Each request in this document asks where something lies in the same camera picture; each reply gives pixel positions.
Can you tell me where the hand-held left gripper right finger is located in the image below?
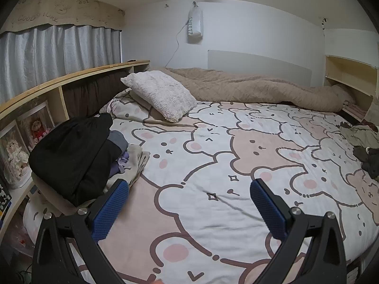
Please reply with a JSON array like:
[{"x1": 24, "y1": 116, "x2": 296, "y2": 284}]
[{"x1": 249, "y1": 178, "x2": 347, "y2": 284}]

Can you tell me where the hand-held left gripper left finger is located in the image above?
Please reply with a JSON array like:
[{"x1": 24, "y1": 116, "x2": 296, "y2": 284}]
[{"x1": 32, "y1": 178, "x2": 131, "y2": 284}]

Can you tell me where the beige garment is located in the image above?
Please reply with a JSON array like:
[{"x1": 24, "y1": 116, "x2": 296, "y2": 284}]
[{"x1": 339, "y1": 124, "x2": 379, "y2": 150}]

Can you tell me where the purple garment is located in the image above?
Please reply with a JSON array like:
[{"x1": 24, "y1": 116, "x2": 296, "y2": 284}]
[{"x1": 109, "y1": 151, "x2": 131, "y2": 178}]

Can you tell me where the bear print bed sheet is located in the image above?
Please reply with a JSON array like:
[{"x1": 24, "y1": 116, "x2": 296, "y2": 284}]
[{"x1": 22, "y1": 99, "x2": 379, "y2": 284}]

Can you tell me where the black garment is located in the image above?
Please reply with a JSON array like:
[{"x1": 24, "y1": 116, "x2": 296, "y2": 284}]
[{"x1": 29, "y1": 113, "x2": 114, "y2": 208}]

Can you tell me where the grey garment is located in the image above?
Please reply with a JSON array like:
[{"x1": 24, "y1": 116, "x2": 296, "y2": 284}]
[{"x1": 107, "y1": 131, "x2": 128, "y2": 154}]

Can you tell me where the bear print pillow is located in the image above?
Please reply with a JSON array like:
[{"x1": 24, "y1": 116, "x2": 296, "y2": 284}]
[{"x1": 99, "y1": 88, "x2": 154, "y2": 122}]

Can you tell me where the black and white patterned card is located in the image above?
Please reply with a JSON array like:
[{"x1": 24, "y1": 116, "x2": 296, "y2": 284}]
[{"x1": 0, "y1": 180, "x2": 12, "y2": 213}]

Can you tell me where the red doll display case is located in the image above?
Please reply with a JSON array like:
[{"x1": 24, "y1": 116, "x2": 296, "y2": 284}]
[{"x1": 16, "y1": 101, "x2": 55, "y2": 151}]

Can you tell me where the dark crumpled garment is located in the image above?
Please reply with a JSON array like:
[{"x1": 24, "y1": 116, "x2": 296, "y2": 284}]
[{"x1": 352, "y1": 146, "x2": 379, "y2": 181}]

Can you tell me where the brown cloth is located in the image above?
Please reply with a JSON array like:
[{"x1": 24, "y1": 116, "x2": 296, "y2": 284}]
[{"x1": 63, "y1": 71, "x2": 131, "y2": 117}]

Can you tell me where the beige fleece blanket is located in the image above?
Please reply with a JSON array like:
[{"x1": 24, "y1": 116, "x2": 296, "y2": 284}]
[{"x1": 148, "y1": 67, "x2": 356, "y2": 113}]

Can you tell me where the white fluffy pillow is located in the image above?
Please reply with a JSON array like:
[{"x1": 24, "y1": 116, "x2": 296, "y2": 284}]
[{"x1": 120, "y1": 70, "x2": 198, "y2": 123}]

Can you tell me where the pink folded cloth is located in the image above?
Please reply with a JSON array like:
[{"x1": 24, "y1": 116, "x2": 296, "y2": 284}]
[{"x1": 342, "y1": 101, "x2": 368, "y2": 119}]

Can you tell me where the wooden headboard shelf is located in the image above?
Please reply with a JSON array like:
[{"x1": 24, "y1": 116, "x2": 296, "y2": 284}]
[{"x1": 0, "y1": 60, "x2": 151, "y2": 243}]

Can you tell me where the wooden side shelf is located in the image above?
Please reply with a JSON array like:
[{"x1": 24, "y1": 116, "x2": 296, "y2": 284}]
[{"x1": 324, "y1": 55, "x2": 379, "y2": 122}]

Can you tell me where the white curtain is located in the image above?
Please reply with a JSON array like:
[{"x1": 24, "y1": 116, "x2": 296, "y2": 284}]
[{"x1": 0, "y1": 25, "x2": 122, "y2": 104}]

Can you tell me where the beige printed curtain valance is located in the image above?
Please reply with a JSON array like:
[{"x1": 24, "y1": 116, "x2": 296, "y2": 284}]
[{"x1": 0, "y1": 0, "x2": 126, "y2": 34}]

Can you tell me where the white wall panel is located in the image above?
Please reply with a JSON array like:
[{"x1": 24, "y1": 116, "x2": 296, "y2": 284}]
[{"x1": 208, "y1": 50, "x2": 313, "y2": 87}]

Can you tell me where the white wall cable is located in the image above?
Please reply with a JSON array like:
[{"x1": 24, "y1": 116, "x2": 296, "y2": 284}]
[{"x1": 164, "y1": 19, "x2": 190, "y2": 68}]

